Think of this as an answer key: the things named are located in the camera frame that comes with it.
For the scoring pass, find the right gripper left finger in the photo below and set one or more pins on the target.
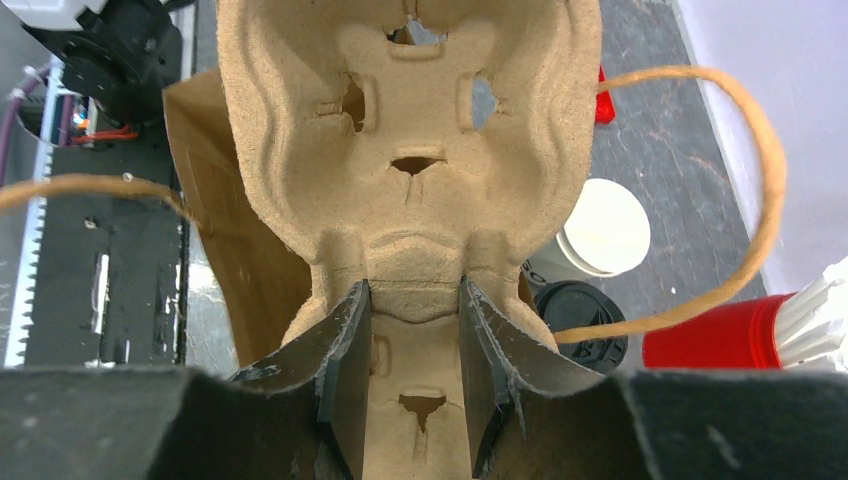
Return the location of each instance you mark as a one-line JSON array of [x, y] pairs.
[[298, 413]]

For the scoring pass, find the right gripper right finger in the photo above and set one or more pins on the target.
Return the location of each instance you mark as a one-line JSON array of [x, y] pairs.
[[532, 413]]

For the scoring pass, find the black coffee cup lid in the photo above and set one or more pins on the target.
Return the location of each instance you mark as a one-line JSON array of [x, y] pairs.
[[571, 304]]

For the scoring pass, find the single brown pulp cup carrier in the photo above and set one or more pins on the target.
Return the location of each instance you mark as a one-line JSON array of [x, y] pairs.
[[411, 144]]

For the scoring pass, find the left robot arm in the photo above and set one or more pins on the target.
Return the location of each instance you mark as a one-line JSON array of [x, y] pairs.
[[121, 53]]

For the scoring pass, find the stack of paper cups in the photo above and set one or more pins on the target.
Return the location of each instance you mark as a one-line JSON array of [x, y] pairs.
[[607, 234]]

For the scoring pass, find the red straw holder cup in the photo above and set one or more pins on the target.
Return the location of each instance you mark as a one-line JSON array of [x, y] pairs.
[[732, 336]]

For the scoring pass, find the bundle of white straws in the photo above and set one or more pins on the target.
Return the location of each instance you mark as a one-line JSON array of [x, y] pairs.
[[811, 325]]

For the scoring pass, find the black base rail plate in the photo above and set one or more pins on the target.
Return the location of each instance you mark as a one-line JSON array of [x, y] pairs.
[[99, 284]]

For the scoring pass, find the red plastic bracket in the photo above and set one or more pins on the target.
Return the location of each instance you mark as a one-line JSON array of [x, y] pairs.
[[605, 111]]

